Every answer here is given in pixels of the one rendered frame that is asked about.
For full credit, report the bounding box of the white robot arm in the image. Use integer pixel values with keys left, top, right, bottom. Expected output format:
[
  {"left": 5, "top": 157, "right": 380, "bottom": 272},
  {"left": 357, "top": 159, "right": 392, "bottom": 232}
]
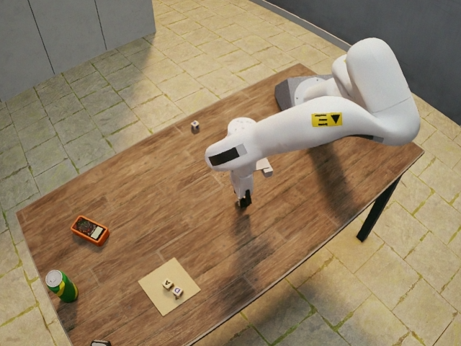
[{"left": 205, "top": 38, "right": 421, "bottom": 178}]

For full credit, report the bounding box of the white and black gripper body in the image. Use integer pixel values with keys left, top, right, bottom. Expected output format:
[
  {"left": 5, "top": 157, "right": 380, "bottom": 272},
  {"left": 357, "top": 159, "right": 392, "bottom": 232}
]
[{"left": 230, "top": 171, "right": 254, "bottom": 199}]

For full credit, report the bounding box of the beige square mat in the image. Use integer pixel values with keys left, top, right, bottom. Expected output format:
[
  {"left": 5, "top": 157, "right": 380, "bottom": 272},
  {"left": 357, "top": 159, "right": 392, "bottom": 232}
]
[{"left": 138, "top": 257, "right": 201, "bottom": 316}]

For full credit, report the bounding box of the green and yellow drink can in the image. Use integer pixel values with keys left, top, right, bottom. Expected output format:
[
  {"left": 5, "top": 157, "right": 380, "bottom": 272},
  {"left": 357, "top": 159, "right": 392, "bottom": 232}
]
[{"left": 46, "top": 270, "right": 78, "bottom": 302}]

